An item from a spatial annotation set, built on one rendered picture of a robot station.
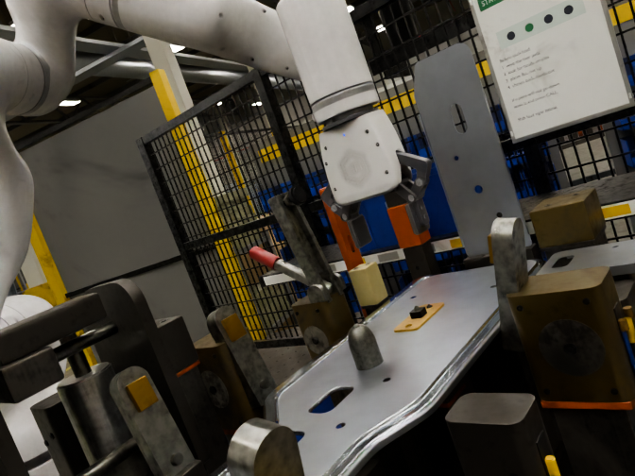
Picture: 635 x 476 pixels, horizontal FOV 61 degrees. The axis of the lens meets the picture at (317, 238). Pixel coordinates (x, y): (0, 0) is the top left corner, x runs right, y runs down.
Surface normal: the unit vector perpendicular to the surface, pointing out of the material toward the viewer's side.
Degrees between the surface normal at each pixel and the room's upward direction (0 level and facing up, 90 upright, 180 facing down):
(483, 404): 0
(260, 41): 121
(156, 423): 78
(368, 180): 90
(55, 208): 90
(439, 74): 90
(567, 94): 90
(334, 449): 0
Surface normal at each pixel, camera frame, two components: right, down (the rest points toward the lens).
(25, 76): 0.99, 0.11
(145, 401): 0.64, -0.37
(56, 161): -0.32, 0.22
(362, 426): -0.34, -0.93
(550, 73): -0.60, 0.31
